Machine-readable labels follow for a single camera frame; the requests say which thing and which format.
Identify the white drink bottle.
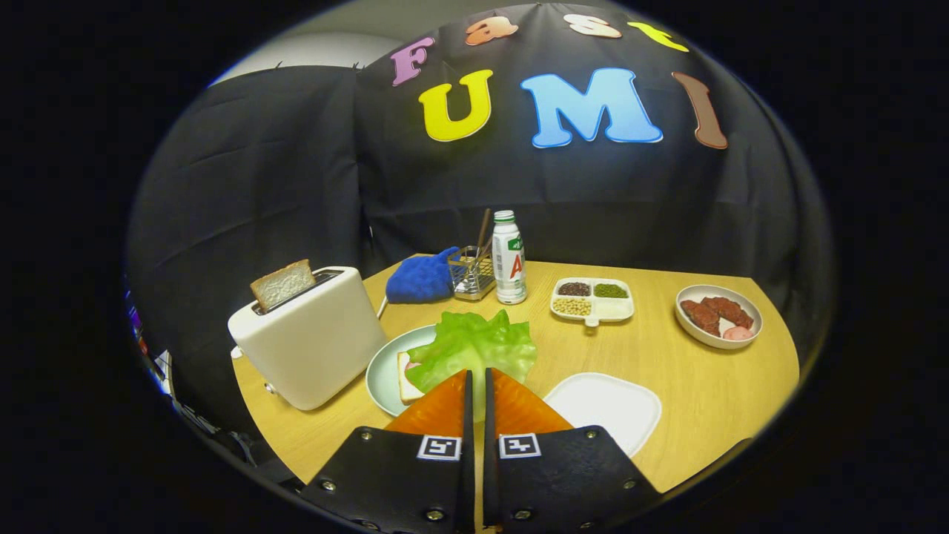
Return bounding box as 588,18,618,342
492,210,528,306

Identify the green lettuce leaf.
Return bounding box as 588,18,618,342
406,309,538,423

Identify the clear utensil holder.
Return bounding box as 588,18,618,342
447,245,496,301

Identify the blue oven mitt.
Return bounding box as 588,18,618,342
386,246,462,305

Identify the toasted bread slice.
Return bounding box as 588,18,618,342
250,259,317,312

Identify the white toaster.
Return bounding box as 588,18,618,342
228,266,388,412

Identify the white square plate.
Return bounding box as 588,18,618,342
543,372,662,458

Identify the white divided dish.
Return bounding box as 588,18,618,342
549,277,635,328

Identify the light green plate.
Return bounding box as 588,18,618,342
366,324,446,418

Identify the white round bowl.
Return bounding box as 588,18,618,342
675,284,764,350

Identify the red meat slice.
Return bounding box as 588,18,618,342
702,296,755,330
681,299,721,337

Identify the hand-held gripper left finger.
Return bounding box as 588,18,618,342
300,369,475,534

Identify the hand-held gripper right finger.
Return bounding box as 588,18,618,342
483,367,662,534

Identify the bread slice with ham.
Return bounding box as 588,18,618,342
397,352,427,404

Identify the black backdrop cloth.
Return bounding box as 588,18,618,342
126,4,835,446

